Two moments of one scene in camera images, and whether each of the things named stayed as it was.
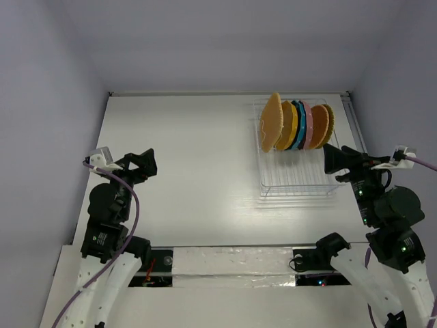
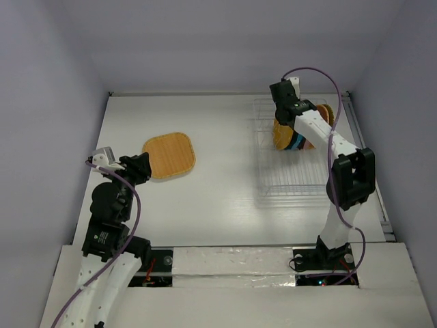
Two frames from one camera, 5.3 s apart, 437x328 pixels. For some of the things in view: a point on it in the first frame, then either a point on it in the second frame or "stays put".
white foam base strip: [233, 267] stays put
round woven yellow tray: [331, 126] stays put
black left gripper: [145, 161] stays put
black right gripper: [352, 165] → [283, 91]
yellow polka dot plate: [290, 126] stays put
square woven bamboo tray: [272, 122] → [170, 155]
